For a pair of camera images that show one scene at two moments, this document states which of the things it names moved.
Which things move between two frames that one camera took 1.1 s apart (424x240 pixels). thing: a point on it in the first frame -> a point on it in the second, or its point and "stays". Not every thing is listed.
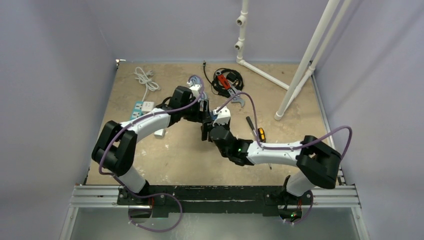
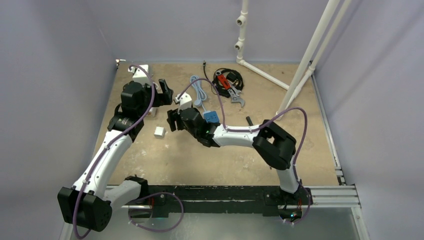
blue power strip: x=213 y=116 stays
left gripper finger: x=206 y=108 -> x=167 y=92
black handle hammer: x=251 y=124 stays
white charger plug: x=159 y=134 stays
